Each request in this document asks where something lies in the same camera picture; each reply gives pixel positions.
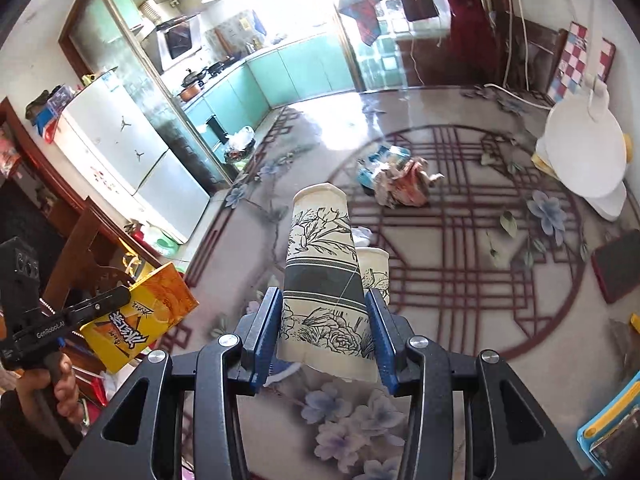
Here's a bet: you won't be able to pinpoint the person's left forearm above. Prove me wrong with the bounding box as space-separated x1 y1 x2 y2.
0 370 66 461

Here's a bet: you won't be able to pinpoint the steel range hood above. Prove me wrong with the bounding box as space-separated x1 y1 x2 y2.
141 12 203 73

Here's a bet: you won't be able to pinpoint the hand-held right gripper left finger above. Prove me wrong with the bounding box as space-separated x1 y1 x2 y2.
60 287 283 480

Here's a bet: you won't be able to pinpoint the floral printed tablecloth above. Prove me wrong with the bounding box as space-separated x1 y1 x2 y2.
165 82 640 480

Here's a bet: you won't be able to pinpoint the floral patterned paper cup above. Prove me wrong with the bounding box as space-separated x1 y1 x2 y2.
276 183 379 385
356 246 391 306

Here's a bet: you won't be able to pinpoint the carved dark wooden chair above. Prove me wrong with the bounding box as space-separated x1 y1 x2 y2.
60 197 166 311

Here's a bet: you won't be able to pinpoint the plaid hanging cloth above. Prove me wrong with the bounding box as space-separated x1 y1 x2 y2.
336 0 383 47

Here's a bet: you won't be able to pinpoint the dark red notebook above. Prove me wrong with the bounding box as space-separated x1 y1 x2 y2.
591 230 640 304

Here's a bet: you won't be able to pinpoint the dark green cloth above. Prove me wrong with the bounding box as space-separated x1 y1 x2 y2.
26 91 51 121

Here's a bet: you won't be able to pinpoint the teal lower kitchen cabinets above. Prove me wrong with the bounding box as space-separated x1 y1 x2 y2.
180 32 358 136

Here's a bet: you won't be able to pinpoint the dark red hanging garment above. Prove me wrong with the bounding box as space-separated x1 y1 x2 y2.
442 0 501 88

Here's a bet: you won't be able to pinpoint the green bin with plastic bag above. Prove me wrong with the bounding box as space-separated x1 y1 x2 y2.
223 126 257 163

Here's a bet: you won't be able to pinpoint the white refrigerator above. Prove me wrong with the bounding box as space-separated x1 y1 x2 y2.
52 71 211 245

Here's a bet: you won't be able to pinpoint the person's left hand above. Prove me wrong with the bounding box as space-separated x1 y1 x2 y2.
50 360 86 426

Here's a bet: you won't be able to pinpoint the yellow snack packet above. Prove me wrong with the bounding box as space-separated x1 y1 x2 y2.
80 262 200 375

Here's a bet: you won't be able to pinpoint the blue and yellow box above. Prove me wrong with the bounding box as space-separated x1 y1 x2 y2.
576 385 640 476

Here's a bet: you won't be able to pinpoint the blue and white snack wrapper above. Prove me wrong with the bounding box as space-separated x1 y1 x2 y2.
356 145 412 188

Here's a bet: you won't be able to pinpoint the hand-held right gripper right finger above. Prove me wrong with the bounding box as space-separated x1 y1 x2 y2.
365 290 583 480

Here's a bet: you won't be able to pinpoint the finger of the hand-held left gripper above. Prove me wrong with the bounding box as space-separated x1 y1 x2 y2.
62 284 133 333

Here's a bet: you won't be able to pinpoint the white power cable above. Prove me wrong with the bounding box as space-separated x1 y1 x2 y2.
482 10 556 108

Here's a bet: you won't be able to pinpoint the red and white checkered board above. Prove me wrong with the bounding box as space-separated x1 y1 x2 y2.
546 22 617 106

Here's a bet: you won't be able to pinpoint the blue and red box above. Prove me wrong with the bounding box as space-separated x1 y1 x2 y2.
34 105 63 143

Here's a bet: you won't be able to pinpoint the green plastic container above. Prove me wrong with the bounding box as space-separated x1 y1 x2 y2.
152 232 181 258

